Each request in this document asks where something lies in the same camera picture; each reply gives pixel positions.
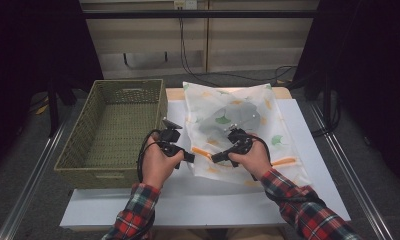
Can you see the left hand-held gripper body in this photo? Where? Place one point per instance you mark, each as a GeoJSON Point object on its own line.
{"type": "Point", "coordinates": [169, 136]}

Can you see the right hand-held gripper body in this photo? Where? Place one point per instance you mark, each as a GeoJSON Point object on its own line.
{"type": "Point", "coordinates": [241, 141]}

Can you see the white leaf-print mesh laundry bag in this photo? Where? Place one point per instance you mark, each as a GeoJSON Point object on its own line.
{"type": "Point", "coordinates": [281, 120]}

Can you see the green woven basket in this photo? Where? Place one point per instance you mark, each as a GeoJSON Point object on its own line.
{"type": "Point", "coordinates": [121, 133]}

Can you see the person's right hand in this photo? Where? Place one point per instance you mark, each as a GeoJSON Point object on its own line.
{"type": "Point", "coordinates": [256, 161]}

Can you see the person's left hand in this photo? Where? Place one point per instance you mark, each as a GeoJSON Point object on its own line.
{"type": "Point", "coordinates": [156, 166]}

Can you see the person's khaki trouser legs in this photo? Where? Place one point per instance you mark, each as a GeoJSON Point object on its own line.
{"type": "Point", "coordinates": [248, 234]}

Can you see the black metal stand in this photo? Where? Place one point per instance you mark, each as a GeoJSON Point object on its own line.
{"type": "Point", "coordinates": [327, 100]}
{"type": "Point", "coordinates": [53, 110]}

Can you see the yellow floor tape strip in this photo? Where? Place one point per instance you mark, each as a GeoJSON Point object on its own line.
{"type": "Point", "coordinates": [41, 109]}

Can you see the dark curtain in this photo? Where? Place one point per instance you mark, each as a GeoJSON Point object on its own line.
{"type": "Point", "coordinates": [371, 66]}
{"type": "Point", "coordinates": [31, 66]}

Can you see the metal floor rail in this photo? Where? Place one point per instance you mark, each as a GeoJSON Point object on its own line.
{"type": "Point", "coordinates": [33, 186]}
{"type": "Point", "coordinates": [349, 170]}

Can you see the black horizontal frame bar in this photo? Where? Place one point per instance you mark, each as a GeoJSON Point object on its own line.
{"type": "Point", "coordinates": [188, 14]}

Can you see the white wall outlet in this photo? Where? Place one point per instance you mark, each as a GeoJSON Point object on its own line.
{"type": "Point", "coordinates": [185, 4]}

